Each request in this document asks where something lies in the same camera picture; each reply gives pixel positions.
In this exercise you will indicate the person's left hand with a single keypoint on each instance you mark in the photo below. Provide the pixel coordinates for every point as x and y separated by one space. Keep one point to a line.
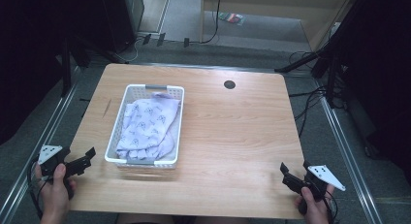
55 195

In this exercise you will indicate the black upright post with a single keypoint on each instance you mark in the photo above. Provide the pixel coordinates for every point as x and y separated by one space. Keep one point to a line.
66 65

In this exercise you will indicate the colourful packet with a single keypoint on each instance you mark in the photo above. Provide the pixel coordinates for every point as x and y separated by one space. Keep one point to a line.
232 18

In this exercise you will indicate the person's right hand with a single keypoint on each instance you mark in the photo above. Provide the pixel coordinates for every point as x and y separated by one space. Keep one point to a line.
315 208

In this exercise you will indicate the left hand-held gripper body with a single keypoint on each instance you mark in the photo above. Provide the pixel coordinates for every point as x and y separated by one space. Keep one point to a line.
49 156

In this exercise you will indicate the black cabinet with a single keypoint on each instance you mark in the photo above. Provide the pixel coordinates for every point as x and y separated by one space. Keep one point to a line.
124 17

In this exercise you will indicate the metal floor rail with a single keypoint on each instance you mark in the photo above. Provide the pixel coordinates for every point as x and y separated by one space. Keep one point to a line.
35 146
350 153

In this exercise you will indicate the white plastic basket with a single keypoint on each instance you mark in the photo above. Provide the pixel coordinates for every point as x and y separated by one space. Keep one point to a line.
113 143

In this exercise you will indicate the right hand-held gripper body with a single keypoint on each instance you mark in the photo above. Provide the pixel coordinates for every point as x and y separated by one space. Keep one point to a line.
318 180

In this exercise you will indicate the black round table grommet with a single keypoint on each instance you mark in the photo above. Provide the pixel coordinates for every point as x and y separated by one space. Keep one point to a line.
229 84

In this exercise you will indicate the lavender patterned garment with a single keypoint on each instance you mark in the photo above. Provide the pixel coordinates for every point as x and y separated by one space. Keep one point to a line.
147 123

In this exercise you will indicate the black metal stand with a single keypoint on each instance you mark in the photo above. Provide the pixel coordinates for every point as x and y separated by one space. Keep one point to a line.
310 57

